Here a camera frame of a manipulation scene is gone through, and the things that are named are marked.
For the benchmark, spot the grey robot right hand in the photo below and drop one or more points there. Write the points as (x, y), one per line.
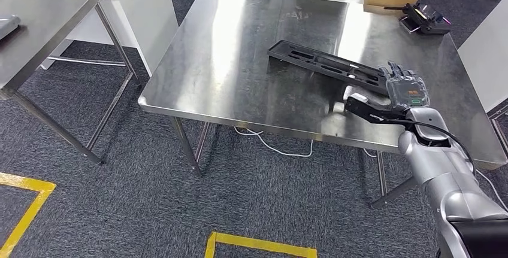
(408, 91)

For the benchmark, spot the black plastic panel part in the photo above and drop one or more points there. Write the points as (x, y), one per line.
(278, 49)

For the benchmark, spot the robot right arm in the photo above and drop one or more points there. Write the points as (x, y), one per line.
(444, 169)

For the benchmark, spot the steel workbench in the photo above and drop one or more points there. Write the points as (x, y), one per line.
(238, 70)

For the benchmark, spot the black benchtop device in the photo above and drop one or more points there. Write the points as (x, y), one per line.
(432, 24)

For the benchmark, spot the yellow floor tape square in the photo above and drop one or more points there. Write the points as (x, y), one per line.
(258, 243)

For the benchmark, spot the grey flat object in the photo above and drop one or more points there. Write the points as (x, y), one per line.
(8, 26)

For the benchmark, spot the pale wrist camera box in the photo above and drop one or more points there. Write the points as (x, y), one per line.
(359, 98)

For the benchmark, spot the steel frame table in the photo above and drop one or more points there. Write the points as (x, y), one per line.
(39, 6)

